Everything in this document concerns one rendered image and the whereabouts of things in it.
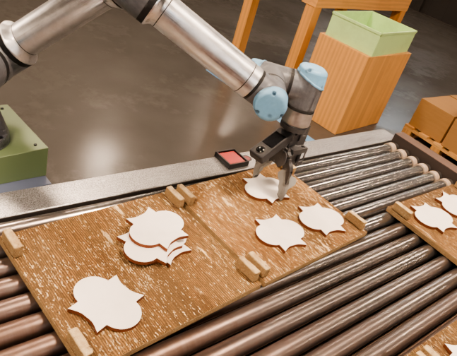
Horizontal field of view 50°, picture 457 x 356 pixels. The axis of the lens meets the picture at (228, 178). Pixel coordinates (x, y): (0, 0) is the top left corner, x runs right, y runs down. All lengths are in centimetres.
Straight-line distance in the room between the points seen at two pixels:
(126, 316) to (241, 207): 48
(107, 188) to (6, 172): 24
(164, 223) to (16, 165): 41
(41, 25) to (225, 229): 64
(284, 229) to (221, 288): 28
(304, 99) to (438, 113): 352
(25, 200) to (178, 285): 41
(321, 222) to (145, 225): 48
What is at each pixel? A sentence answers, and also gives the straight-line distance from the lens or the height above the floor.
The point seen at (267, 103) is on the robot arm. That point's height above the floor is 125.
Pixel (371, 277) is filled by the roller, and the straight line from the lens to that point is 126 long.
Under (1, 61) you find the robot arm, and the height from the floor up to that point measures 114.
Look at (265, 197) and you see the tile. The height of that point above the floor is 95.
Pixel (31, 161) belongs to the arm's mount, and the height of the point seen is 92.
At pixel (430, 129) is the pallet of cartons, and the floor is 19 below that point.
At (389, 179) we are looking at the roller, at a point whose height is 91.
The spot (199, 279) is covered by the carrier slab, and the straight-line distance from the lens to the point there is 102.
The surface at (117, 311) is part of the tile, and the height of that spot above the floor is 95.
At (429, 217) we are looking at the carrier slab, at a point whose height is 95.
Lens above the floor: 164
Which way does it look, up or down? 32 degrees down
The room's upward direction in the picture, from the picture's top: 18 degrees clockwise
